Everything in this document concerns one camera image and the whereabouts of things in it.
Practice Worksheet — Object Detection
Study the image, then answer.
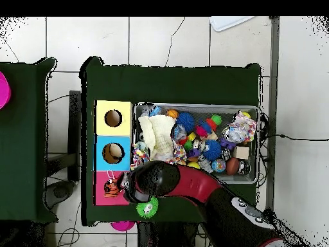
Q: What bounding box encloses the green spiky ball with eyes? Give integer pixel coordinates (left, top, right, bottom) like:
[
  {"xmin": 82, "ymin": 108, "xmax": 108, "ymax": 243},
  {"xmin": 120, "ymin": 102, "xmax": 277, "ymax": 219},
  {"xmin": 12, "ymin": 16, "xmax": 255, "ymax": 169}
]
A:
[{"xmin": 136, "ymin": 196, "xmax": 159, "ymax": 219}]

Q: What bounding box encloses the pale patterned crumpled cloth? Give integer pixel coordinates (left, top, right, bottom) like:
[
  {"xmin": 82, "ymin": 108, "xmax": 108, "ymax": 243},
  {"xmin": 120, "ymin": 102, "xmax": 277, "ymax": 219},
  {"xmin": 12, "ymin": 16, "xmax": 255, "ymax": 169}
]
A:
[{"xmin": 222, "ymin": 111, "xmax": 257, "ymax": 144}]

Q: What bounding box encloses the orange striped plush tiger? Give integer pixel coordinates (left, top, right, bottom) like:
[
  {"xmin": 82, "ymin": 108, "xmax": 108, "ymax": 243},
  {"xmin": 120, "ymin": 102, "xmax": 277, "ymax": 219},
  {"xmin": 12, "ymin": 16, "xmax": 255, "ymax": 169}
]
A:
[{"xmin": 103, "ymin": 169, "xmax": 122, "ymax": 199}]

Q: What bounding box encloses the clear mesh bin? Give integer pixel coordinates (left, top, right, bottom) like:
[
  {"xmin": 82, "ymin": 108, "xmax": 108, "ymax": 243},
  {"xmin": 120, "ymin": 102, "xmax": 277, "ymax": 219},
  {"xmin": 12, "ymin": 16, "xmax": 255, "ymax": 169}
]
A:
[{"xmin": 132, "ymin": 102, "xmax": 260, "ymax": 185}]

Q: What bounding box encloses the black cable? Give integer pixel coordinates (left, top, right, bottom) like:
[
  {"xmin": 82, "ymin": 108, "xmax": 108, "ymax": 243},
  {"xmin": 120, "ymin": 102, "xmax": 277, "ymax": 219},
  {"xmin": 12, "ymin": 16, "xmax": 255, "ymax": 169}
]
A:
[{"xmin": 259, "ymin": 133, "xmax": 329, "ymax": 142}]

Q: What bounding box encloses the large colourful dotted cloth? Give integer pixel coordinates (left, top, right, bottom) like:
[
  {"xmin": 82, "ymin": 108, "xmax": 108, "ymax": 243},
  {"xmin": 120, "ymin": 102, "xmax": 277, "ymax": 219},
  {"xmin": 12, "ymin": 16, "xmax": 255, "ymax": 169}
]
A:
[{"xmin": 129, "ymin": 142, "xmax": 150, "ymax": 171}]

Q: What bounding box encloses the wooden box with three holes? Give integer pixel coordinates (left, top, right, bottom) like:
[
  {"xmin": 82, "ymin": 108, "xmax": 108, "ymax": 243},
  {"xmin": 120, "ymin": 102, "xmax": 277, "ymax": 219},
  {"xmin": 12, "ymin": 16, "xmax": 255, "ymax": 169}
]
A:
[{"xmin": 93, "ymin": 99, "xmax": 134, "ymax": 206}]

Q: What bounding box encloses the pale wooden block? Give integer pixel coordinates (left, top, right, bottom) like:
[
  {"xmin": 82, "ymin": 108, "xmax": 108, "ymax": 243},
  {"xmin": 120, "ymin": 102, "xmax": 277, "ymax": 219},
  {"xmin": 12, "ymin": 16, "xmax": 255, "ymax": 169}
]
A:
[{"xmin": 234, "ymin": 145, "xmax": 250, "ymax": 160}]

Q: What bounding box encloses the blue spiky ball with eyes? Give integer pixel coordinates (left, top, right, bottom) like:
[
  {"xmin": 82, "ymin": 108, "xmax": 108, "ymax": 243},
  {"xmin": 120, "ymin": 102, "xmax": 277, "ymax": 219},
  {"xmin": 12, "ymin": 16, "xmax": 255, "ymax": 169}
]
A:
[{"xmin": 201, "ymin": 139, "xmax": 222, "ymax": 161}]

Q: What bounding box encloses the globe print ball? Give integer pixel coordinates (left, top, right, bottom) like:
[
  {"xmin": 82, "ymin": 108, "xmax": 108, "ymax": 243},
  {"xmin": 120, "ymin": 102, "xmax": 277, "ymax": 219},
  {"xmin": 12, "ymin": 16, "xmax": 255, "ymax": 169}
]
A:
[{"xmin": 211, "ymin": 158, "xmax": 227, "ymax": 173}]

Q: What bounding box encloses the multicolour spiky caterpillar toy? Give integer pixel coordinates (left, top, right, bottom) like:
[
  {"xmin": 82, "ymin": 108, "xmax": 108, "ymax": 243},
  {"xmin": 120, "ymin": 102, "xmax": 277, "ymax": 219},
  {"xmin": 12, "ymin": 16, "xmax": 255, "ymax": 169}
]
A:
[{"xmin": 195, "ymin": 114, "xmax": 222, "ymax": 138}]

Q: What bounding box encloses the dark green table cloth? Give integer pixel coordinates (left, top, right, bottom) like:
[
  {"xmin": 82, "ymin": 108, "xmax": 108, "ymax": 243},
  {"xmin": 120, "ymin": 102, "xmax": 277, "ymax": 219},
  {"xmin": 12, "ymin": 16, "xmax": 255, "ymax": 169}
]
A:
[
  {"xmin": 78, "ymin": 55, "xmax": 262, "ymax": 227},
  {"xmin": 0, "ymin": 57, "xmax": 59, "ymax": 224}
]

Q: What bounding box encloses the cream quilted cloth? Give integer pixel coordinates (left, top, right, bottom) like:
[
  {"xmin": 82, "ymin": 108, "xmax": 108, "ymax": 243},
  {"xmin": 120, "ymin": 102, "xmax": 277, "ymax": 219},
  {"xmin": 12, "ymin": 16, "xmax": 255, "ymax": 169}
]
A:
[{"xmin": 138, "ymin": 114, "xmax": 177, "ymax": 160}]

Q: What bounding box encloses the pink bowl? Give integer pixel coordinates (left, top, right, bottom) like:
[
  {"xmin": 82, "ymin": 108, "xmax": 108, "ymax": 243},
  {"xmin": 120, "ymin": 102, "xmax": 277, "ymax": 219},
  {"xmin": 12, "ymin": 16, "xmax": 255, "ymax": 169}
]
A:
[
  {"xmin": 0, "ymin": 70, "xmax": 12, "ymax": 110},
  {"xmin": 110, "ymin": 220, "xmax": 136, "ymax": 232}
]

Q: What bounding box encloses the brown toy football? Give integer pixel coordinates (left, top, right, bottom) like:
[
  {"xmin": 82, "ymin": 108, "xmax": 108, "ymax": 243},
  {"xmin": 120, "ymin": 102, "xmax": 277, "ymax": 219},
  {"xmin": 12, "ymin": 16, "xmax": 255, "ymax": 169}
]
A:
[{"xmin": 226, "ymin": 157, "xmax": 240, "ymax": 176}]

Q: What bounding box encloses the small colourful dotted cloth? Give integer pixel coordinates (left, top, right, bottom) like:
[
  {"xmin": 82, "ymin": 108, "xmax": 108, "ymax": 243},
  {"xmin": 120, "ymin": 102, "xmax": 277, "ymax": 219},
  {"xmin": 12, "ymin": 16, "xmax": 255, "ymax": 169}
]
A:
[{"xmin": 172, "ymin": 140, "xmax": 188, "ymax": 164}]

